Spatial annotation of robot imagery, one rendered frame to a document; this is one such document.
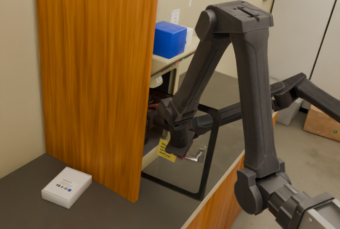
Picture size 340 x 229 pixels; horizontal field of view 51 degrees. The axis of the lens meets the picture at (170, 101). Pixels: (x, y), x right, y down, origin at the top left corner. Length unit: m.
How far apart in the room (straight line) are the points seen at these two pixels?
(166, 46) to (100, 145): 0.47
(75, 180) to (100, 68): 0.47
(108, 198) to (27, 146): 0.43
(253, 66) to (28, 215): 1.00
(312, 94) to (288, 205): 0.62
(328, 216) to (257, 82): 0.27
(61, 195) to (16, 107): 0.39
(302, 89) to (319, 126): 2.80
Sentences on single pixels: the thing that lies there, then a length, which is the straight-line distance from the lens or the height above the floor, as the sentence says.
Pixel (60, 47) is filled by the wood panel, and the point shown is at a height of 1.46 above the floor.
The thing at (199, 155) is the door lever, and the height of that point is 1.21.
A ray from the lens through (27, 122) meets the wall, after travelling 1.58.
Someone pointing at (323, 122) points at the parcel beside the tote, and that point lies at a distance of 4.08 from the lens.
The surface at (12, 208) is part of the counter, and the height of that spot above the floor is 0.94.
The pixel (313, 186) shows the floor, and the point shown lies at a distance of 3.39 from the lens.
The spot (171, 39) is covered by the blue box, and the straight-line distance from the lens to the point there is 1.16.
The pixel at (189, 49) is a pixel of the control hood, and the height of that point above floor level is 1.51.
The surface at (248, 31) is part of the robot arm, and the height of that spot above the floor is 1.76.
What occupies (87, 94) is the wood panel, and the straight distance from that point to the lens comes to 1.32.
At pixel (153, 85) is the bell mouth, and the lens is 1.41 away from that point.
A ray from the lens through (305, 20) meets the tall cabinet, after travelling 4.19.
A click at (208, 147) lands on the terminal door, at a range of 1.25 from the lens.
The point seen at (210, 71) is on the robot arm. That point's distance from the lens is 0.87.
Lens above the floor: 1.95
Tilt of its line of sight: 28 degrees down
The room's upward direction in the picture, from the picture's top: 7 degrees clockwise
